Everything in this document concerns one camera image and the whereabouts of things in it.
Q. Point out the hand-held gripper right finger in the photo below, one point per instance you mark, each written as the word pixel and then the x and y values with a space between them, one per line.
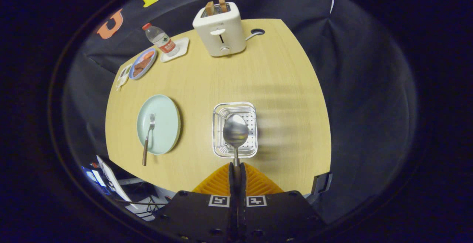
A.
pixel 242 187

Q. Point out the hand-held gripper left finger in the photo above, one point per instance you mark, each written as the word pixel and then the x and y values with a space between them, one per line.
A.
pixel 231 187

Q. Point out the metal spoon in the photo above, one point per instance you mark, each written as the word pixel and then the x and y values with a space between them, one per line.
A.
pixel 235 132

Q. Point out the black table clamp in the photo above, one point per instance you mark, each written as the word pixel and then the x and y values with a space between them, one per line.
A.
pixel 321 182

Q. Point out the pale green plate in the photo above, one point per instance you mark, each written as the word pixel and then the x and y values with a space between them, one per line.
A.
pixel 164 124

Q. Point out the white slanted panel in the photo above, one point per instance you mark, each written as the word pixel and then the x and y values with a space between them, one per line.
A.
pixel 111 178

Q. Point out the blue lit device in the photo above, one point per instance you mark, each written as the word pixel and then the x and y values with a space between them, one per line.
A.
pixel 92 178

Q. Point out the blue plate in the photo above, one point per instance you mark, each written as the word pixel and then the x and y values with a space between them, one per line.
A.
pixel 147 68

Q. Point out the white square coaster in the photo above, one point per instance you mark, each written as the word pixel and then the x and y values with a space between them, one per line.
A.
pixel 183 47

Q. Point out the brown food piece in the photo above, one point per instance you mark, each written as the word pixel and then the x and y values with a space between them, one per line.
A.
pixel 140 67

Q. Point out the small white divided dish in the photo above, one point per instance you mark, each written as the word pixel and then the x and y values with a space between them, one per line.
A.
pixel 123 76

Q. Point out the black backdrop cloth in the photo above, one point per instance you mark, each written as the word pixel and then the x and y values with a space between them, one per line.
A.
pixel 362 87

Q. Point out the orange food piece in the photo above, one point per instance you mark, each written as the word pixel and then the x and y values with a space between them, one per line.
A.
pixel 148 54

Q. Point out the clear water bottle red cap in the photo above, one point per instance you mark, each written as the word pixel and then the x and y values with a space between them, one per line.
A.
pixel 162 41

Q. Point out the white toaster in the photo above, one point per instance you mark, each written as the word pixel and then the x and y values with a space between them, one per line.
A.
pixel 231 21

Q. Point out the brown toast slice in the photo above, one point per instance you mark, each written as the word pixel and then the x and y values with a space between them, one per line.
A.
pixel 223 4
pixel 210 9

